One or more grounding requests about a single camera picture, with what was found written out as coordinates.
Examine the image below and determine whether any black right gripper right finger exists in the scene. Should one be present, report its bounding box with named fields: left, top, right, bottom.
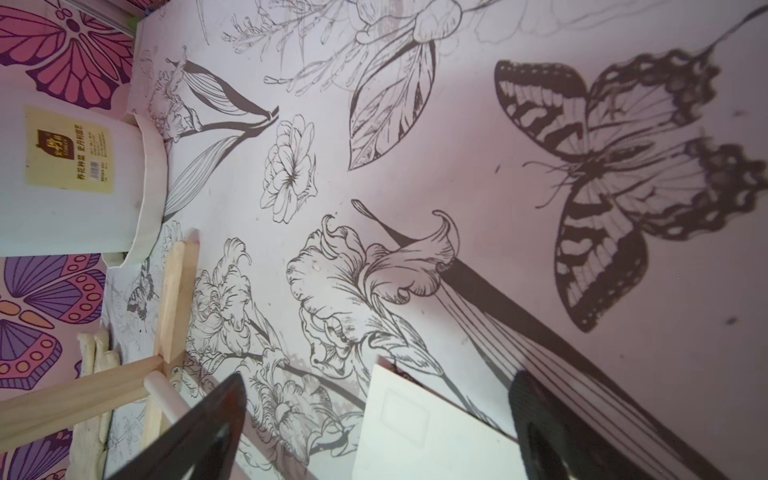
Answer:
left=508, top=371, right=650, bottom=480

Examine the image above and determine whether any wooden drying rack frame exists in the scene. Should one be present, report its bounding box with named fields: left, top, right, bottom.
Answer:
left=0, top=227, right=253, bottom=480

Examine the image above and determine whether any white postcard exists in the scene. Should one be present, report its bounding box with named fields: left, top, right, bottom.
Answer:
left=352, top=364, right=527, bottom=479

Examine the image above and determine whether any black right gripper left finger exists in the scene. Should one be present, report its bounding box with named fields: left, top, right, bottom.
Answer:
left=112, top=373, right=246, bottom=479

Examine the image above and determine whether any potted green plant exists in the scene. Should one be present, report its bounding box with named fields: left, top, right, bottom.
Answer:
left=1, top=86, right=168, bottom=268

